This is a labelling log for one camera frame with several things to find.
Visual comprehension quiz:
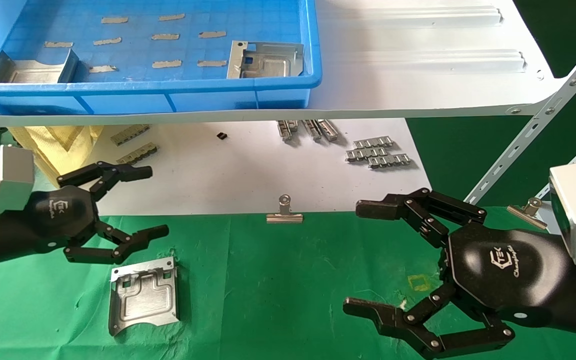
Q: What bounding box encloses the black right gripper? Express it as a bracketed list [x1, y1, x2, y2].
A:
[343, 187, 576, 360]

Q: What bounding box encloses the green table cloth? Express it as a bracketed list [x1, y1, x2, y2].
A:
[0, 206, 576, 360]

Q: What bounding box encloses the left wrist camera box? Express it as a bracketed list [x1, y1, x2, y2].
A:
[0, 145, 36, 221]

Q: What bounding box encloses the dark grey connector strip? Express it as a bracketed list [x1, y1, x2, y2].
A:
[110, 124, 152, 147]
[116, 142, 159, 166]

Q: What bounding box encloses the silver toothed metal strip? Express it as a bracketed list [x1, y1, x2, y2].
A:
[368, 153, 413, 170]
[353, 136, 395, 150]
[345, 147, 389, 163]

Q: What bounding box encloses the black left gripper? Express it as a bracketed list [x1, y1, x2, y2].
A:
[0, 161, 170, 271]

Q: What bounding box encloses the blue plastic bin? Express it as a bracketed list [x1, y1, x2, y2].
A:
[0, 0, 323, 116]

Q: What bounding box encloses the silver metal rail part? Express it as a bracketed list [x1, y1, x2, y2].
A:
[302, 120, 322, 142]
[277, 120, 299, 143]
[317, 120, 340, 143]

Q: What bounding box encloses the silver binder clip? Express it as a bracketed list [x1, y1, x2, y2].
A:
[266, 194, 304, 224]
[507, 197, 549, 231]

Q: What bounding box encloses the white metal shelf board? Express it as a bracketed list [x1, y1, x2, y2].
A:
[0, 0, 570, 127]

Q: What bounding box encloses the yellow fabric cloth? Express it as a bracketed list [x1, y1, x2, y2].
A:
[8, 125, 104, 184]

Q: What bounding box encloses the stamped sheet metal bracket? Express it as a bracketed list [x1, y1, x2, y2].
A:
[226, 40, 305, 80]
[0, 48, 80, 85]
[108, 256, 180, 337]

